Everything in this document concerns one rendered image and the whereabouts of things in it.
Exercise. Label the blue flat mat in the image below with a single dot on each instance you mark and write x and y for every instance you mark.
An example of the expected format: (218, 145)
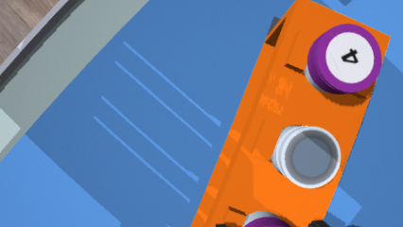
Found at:
(134, 138)

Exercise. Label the purple screw cap with white disc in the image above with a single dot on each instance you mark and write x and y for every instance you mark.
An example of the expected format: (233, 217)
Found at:
(267, 222)

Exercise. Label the orange tube rack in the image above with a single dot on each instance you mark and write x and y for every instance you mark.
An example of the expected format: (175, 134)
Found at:
(244, 179)

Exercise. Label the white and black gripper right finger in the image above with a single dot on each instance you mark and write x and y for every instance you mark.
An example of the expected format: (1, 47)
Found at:
(318, 223)

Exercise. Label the purple screw cap with number 4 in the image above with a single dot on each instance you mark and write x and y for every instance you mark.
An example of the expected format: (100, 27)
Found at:
(345, 59)

